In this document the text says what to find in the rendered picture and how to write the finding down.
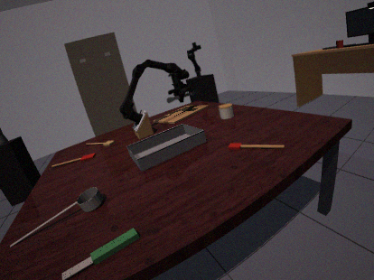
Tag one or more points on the red-headed spatula with wooden handle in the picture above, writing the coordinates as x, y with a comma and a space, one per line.
83, 158

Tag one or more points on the tan wooden spoon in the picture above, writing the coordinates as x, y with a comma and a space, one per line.
109, 142

